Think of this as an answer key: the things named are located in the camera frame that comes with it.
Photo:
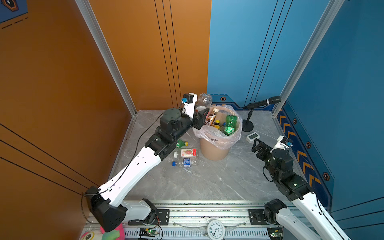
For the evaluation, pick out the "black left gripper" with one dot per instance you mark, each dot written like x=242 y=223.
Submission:
x=197 y=121

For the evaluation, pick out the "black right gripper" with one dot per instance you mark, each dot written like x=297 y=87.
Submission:
x=266 y=149

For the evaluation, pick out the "green sprite bottle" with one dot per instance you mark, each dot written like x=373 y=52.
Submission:
x=230 y=125
x=181 y=144

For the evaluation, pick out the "brown coffee bottle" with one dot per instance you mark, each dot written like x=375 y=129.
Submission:
x=211 y=117

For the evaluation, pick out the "yellow green tea bottle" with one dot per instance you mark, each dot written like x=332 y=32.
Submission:
x=217 y=124

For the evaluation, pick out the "clear red label bottle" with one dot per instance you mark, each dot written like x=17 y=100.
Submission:
x=204 y=101

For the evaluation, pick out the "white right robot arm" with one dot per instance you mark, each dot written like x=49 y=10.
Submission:
x=279 y=164

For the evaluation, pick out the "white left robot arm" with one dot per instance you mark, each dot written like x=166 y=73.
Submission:
x=107 y=204

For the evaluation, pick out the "clear plastic bin liner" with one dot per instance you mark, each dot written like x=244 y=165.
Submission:
x=217 y=137

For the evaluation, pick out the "beige waste bin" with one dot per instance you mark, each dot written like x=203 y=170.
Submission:
x=211 y=152

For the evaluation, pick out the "white digital clock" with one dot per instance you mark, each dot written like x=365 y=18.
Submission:
x=252 y=137

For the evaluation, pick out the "black microphone stand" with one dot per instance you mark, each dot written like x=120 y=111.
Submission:
x=248 y=126

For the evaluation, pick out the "red white label bottle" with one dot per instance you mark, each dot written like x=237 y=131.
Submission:
x=186 y=153

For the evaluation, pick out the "clear blue label bottle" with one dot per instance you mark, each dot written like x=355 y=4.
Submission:
x=184 y=163

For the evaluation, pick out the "black microphone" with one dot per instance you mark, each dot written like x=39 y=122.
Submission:
x=263 y=103

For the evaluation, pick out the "white analog clock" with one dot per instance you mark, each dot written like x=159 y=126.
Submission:
x=216 y=230

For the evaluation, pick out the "green circuit board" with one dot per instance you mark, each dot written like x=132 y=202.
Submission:
x=148 y=232

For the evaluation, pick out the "pink plush toy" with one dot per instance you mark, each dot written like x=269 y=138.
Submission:
x=100 y=234

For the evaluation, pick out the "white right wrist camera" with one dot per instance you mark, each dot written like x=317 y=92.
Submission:
x=283 y=143

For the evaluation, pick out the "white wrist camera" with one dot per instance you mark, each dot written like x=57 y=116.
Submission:
x=188 y=103
x=283 y=143

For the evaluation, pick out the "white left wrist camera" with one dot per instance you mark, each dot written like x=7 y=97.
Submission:
x=188 y=103

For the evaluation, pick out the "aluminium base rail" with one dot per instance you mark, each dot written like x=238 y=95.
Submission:
x=188 y=220

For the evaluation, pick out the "aluminium corner post left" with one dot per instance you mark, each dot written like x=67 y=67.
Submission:
x=101 y=42

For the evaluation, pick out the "aluminium corner post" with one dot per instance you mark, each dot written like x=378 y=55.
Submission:
x=101 y=42
x=318 y=34

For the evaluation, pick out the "aluminium corner post right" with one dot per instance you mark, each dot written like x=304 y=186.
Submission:
x=318 y=34

